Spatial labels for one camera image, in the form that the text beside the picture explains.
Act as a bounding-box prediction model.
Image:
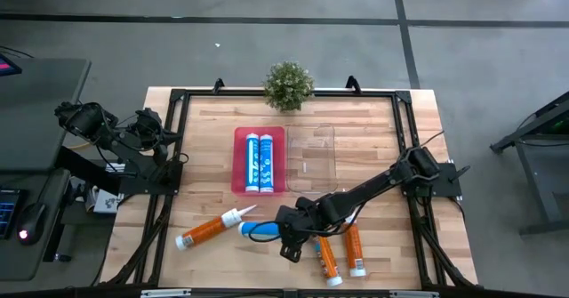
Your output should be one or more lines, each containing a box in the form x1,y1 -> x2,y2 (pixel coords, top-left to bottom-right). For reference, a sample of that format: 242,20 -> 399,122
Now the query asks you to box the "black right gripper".
274,202 -> 316,264

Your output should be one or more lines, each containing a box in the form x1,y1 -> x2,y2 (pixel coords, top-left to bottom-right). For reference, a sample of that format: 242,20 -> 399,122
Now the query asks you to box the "blue silicone tube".
237,221 -> 282,241
244,133 -> 260,194
259,133 -> 275,194

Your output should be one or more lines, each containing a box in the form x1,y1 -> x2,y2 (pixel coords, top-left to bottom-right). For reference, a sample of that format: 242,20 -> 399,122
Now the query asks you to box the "orange Gorilla sealant tube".
174,204 -> 259,252
313,234 -> 344,288
343,220 -> 368,278

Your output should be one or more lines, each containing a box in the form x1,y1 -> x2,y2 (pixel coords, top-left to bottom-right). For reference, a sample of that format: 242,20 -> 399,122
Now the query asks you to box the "clear plastic bin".
285,123 -> 339,196

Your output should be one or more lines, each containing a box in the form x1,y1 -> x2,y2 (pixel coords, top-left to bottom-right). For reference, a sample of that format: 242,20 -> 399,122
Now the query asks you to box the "white printed box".
84,189 -> 124,214

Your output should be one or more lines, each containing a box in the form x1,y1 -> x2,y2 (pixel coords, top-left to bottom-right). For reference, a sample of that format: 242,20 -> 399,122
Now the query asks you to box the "pink plastic tray bin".
230,125 -> 287,197

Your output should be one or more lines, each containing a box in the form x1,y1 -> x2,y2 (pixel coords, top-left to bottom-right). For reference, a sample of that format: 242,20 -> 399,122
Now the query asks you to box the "grey desk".
0,57 -> 92,282

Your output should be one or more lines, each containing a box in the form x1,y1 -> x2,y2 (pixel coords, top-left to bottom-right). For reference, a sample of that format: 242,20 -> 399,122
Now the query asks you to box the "artificial plant in black pot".
263,60 -> 316,113

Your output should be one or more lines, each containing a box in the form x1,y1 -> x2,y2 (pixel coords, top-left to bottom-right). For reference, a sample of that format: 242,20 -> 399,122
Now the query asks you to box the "black computer mouse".
16,202 -> 48,246

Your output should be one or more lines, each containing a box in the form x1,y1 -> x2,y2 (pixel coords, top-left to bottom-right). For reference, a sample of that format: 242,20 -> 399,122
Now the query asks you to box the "dark screen with pink stripe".
0,52 -> 23,77

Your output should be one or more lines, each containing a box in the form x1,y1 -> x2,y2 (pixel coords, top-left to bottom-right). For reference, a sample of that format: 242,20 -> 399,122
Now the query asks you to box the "black keyboard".
0,188 -> 22,240

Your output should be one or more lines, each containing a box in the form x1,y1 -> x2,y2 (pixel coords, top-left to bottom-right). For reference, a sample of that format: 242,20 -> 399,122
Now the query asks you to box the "dark metal cart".
489,91 -> 569,237

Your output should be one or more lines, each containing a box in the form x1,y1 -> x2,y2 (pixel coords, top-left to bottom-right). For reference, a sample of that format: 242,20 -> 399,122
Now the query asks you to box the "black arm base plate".
399,162 -> 471,199
116,159 -> 184,197

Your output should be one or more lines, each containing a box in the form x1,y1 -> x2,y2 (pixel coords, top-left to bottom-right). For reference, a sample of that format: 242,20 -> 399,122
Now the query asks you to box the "yellow cable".
66,140 -> 97,151

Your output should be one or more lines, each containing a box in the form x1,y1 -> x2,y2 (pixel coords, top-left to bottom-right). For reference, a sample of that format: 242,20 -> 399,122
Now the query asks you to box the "black metal table frame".
100,76 -> 479,290

